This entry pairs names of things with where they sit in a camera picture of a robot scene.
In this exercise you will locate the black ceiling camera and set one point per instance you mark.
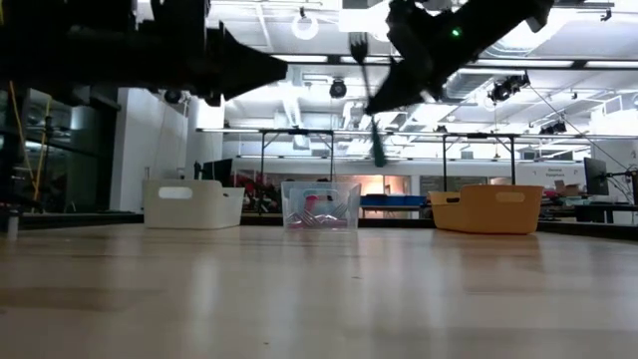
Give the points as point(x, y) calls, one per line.
point(338, 89)

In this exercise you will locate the white plastic bin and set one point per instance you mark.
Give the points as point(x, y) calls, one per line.
point(199, 209)

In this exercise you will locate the black computer monitor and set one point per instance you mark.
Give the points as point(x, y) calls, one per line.
point(595, 177)
point(219, 172)

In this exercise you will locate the black folding table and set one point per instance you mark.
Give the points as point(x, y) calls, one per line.
point(299, 131)
point(478, 135)

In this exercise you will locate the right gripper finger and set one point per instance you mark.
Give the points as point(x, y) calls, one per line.
point(404, 90)

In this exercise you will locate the round pendant lamp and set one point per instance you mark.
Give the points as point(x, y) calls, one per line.
point(305, 27)

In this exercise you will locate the fluorescent ceiling light strip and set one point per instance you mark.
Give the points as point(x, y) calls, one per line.
point(613, 64)
point(309, 58)
point(528, 63)

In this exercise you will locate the black ceiling spotlight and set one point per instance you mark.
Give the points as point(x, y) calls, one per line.
point(173, 97)

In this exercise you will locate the cardboard box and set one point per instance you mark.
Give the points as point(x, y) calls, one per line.
point(568, 189)

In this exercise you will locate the black track light cluster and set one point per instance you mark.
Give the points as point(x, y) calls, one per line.
point(508, 87)
point(553, 128)

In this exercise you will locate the clear plastic bin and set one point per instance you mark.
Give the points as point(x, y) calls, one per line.
point(349, 194)

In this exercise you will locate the blue storage crates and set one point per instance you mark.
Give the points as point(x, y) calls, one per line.
point(394, 200)

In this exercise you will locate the orange plastic bin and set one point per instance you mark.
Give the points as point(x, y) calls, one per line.
point(488, 214)

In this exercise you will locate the white bottle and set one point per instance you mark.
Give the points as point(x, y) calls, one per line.
point(12, 227)

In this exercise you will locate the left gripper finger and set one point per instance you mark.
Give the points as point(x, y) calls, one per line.
point(249, 65)

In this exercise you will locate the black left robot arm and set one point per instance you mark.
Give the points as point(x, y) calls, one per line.
point(75, 50)

